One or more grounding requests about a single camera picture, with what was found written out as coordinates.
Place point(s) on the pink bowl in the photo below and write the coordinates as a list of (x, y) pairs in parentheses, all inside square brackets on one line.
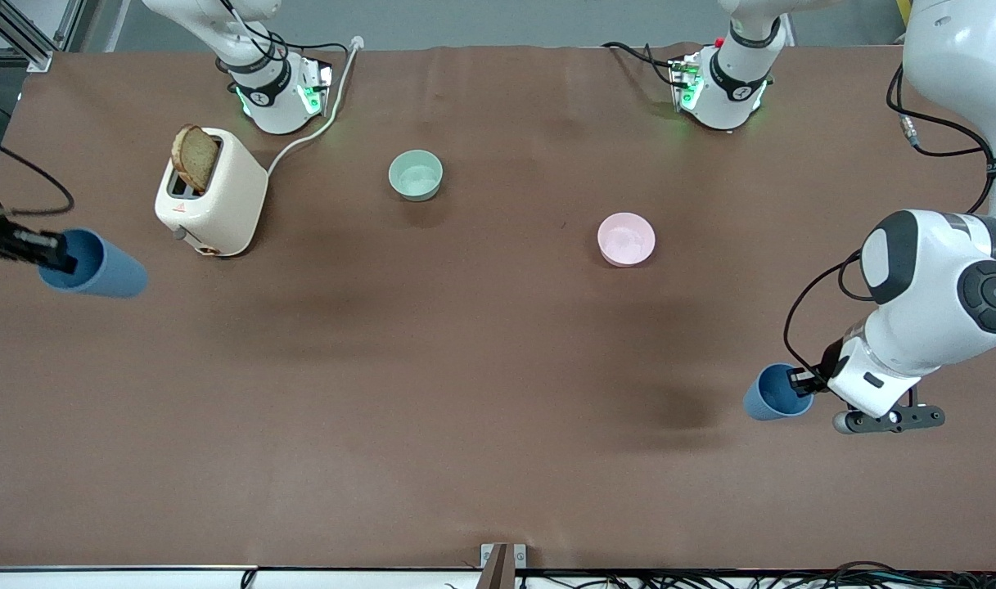
[(626, 240)]

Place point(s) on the cream toaster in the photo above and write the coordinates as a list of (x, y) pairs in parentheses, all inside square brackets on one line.
[(227, 204)]

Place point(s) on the brown bread slice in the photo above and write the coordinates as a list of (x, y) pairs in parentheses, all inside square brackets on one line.
[(195, 159)]

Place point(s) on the blue plastic cup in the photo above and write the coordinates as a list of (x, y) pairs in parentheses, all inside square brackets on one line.
[(109, 270), (768, 397)]

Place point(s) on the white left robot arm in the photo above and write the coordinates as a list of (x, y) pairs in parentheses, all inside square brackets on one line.
[(939, 286)]

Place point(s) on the brown table cover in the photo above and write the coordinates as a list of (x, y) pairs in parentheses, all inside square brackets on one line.
[(498, 425)]

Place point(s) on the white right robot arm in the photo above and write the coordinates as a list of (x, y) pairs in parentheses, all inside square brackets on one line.
[(277, 106)]

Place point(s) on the green bowl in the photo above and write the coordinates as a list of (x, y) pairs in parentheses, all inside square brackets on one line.
[(416, 176)]

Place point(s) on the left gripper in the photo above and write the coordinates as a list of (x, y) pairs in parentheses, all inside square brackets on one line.
[(830, 360)]

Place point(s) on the aluminium frame profile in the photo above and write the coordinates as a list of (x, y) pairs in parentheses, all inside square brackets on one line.
[(38, 59)]

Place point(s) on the grey metal bracket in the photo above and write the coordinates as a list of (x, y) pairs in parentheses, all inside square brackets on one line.
[(489, 553)]

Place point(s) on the brown angled bar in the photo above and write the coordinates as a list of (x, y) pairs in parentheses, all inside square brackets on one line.
[(498, 573)]

